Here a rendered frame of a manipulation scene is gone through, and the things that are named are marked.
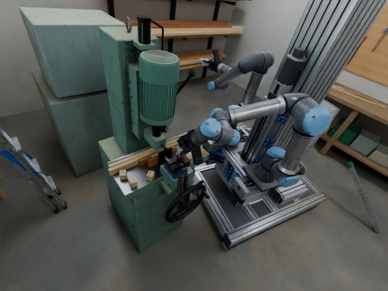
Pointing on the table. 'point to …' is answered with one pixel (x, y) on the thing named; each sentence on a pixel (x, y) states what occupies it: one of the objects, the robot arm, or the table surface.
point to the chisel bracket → (154, 139)
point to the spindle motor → (158, 86)
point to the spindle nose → (156, 130)
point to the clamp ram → (164, 156)
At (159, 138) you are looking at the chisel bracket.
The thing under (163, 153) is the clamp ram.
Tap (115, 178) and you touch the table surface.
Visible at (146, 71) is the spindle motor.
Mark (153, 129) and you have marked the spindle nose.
